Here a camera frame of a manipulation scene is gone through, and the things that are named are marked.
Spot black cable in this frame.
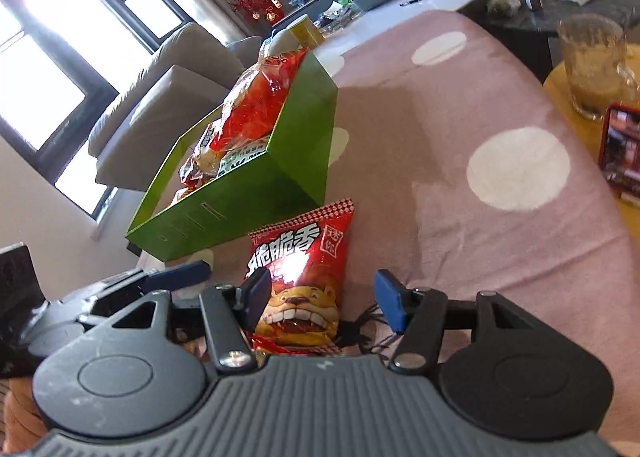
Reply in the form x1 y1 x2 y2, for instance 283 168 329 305
342 304 398 355

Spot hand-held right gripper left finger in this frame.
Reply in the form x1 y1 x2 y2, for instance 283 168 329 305
102 268 273 371

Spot yellow round table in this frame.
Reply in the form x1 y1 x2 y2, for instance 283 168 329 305
542 44 640 250

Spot sliced bread loaf packet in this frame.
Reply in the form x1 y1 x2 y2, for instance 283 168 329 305
192 119 224 172

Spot yellow can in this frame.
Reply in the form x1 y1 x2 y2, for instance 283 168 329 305
287 14 326 50

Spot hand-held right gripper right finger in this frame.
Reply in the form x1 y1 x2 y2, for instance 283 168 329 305
374 268 551 371

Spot dark framed window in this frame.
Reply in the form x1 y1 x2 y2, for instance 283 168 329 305
0 0 187 225

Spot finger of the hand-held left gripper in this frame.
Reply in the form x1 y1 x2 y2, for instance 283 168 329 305
141 259 212 291

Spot beige sofa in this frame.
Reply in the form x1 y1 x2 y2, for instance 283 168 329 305
87 21 263 188

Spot red lion print snack packet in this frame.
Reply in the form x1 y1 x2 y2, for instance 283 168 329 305
242 197 357 359

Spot pink polka dot tablecloth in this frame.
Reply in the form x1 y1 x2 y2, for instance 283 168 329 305
150 7 640 457

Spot glass mug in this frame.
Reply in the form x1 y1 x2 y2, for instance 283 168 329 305
556 14 640 124

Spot red phone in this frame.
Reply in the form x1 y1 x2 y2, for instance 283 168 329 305
597 104 640 188

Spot dark grey rug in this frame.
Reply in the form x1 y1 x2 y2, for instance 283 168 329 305
462 0 640 84

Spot green orange snack packet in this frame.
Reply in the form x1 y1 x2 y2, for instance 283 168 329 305
219 136 274 178

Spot large red snack bag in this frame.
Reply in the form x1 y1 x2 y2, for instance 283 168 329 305
220 48 310 154

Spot green cardboard box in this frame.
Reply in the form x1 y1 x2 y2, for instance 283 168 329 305
125 49 339 263

